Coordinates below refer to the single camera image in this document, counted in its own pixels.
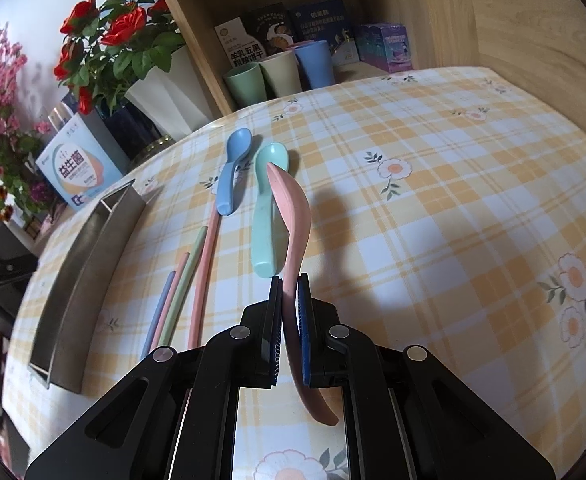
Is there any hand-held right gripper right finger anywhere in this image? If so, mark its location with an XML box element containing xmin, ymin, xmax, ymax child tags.
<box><xmin>296</xmin><ymin>273</ymin><xmax>558</xmax><ymax>480</ymax></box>

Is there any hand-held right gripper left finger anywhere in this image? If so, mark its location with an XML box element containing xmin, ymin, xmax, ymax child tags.
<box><xmin>23</xmin><ymin>276</ymin><xmax>286</xmax><ymax>480</ymax></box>

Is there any pink chopstick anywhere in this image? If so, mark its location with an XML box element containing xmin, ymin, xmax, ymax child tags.
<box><xmin>188</xmin><ymin>212</ymin><xmax>222</xmax><ymax>351</ymax></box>
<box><xmin>155</xmin><ymin>252</ymin><xmax>190</xmax><ymax>347</ymax></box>

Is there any stainless steel utensil tray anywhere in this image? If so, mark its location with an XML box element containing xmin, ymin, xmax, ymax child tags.
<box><xmin>29</xmin><ymin>178</ymin><xmax>148</xmax><ymax>395</ymax></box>

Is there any green chopstick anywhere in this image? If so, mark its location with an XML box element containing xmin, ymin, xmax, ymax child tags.
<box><xmin>165</xmin><ymin>225</ymin><xmax>209</xmax><ymax>349</ymax></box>

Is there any mint green spoon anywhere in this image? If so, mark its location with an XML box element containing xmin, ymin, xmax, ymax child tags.
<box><xmin>250</xmin><ymin>142</ymin><xmax>299</xmax><ymax>279</ymax></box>

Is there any pink spoon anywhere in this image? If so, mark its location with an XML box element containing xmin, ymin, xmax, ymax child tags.
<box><xmin>265</xmin><ymin>161</ymin><xmax>342</xmax><ymax>427</ymax></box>

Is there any blue chopstick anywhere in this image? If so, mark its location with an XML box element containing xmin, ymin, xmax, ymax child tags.
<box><xmin>140</xmin><ymin>270</ymin><xmax>177</xmax><ymax>359</ymax></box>

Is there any blue spoon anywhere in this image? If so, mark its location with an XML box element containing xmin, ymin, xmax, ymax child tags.
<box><xmin>215</xmin><ymin>128</ymin><xmax>254</xmax><ymax>217</ymax></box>

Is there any white and blue carton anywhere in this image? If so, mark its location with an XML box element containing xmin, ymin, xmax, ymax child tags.
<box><xmin>34</xmin><ymin>112</ymin><xmax>124</xmax><ymax>211</ymax></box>

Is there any silver and navy box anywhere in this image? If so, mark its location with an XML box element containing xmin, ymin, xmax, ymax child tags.
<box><xmin>47</xmin><ymin>101</ymin><xmax>82</xmax><ymax>134</ymax></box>

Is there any yellow plaid tablecloth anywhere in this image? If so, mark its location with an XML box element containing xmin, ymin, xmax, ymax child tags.
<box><xmin>0</xmin><ymin>66</ymin><xmax>586</xmax><ymax>480</ymax></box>

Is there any dark blue tall box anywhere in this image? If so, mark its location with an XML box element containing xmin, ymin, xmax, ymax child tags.
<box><xmin>96</xmin><ymin>95</ymin><xmax>162</xmax><ymax>162</ymax></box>

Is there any gold ornate dish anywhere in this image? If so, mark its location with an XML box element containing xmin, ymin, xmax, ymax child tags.
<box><xmin>137</xmin><ymin>132</ymin><xmax>175</xmax><ymax>159</ymax></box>

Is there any white faceted flower pot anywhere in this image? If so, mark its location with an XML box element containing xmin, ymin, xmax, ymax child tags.
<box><xmin>123</xmin><ymin>45</ymin><xmax>215</xmax><ymax>144</ymax></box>

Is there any green cup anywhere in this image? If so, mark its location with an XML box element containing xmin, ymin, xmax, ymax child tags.
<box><xmin>223</xmin><ymin>60</ymin><xmax>268</xmax><ymax>107</ymax></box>

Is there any beige cup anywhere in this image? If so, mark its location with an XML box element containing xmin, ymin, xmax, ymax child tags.
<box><xmin>259</xmin><ymin>52</ymin><xmax>302</xmax><ymax>97</ymax></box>

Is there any blue cup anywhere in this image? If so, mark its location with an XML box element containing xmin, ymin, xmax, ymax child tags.
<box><xmin>293</xmin><ymin>40</ymin><xmax>335</xmax><ymax>90</ymax></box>

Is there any red rose plant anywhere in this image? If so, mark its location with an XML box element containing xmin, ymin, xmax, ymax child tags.
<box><xmin>53</xmin><ymin>0</ymin><xmax>188</xmax><ymax>117</ymax></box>

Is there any purple box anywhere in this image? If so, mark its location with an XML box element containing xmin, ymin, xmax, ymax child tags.
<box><xmin>355</xmin><ymin>22</ymin><xmax>408</xmax><ymax>74</ymax></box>

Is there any dark box with moon print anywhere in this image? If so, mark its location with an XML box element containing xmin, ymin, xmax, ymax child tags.
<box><xmin>245</xmin><ymin>2</ymin><xmax>294</xmax><ymax>59</ymax></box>

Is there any blue printed box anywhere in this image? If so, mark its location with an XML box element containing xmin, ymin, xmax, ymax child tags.
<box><xmin>288</xmin><ymin>0</ymin><xmax>359</xmax><ymax>66</ymax></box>

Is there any wooden shelf unit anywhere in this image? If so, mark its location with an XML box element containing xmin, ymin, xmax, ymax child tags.
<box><xmin>146</xmin><ymin>0</ymin><xmax>586</xmax><ymax>128</ymax></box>

